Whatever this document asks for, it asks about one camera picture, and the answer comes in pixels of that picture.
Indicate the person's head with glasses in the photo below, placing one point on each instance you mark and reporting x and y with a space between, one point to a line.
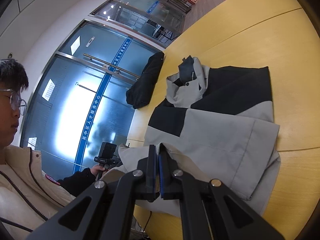
13 81

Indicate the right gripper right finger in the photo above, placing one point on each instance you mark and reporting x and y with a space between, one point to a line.
209 210

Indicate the person's left hand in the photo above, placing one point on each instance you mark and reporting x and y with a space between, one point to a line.
97 168

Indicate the black tracking camera box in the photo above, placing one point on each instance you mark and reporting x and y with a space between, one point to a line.
107 150

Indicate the grey and black jacket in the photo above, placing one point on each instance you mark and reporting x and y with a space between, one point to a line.
217 123

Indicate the left forearm black sleeve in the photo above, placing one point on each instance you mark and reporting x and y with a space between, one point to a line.
78 182

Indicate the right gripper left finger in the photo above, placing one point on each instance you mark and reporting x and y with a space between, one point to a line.
104 211

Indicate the cream puffer vest torso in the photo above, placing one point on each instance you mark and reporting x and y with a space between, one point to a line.
28 197

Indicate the black folded garment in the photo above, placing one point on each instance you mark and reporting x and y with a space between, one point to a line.
140 93

